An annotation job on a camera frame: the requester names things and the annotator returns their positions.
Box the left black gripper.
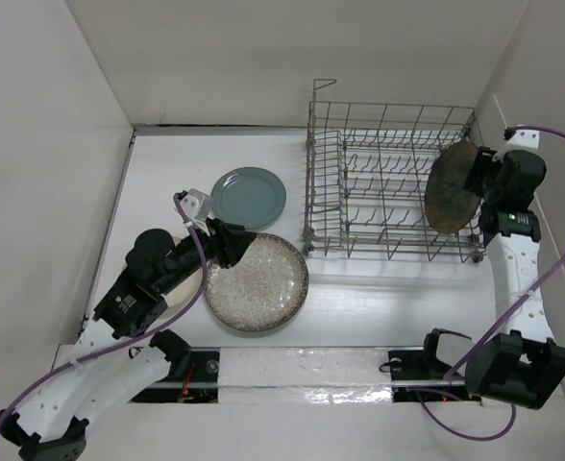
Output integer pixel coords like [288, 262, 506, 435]
[159, 216, 256, 294]

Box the blue-grey round plate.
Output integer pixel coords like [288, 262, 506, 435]
[211, 167, 287, 230]

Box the brown glazed round plate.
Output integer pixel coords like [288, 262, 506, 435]
[424, 140, 479, 234]

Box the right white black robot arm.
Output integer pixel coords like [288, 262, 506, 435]
[424, 140, 565, 410]

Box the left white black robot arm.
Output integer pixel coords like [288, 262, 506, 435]
[0, 219, 257, 460]

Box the speckled white dark-rimmed plate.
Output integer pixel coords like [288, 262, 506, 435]
[205, 233, 309, 333]

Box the cream divided plate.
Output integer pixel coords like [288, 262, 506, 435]
[163, 261, 203, 311]

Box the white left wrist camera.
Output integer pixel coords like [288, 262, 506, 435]
[173, 188, 212, 232]

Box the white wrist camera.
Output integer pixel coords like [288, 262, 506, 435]
[173, 188, 212, 232]
[499, 127, 540, 155]

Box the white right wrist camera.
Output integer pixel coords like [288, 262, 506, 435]
[499, 127, 540, 155]

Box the grey wire dish rack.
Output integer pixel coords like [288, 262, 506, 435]
[302, 78, 484, 263]

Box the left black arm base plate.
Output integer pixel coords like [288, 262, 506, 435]
[131, 349, 220, 403]

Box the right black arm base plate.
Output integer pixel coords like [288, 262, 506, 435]
[379, 349, 481, 403]

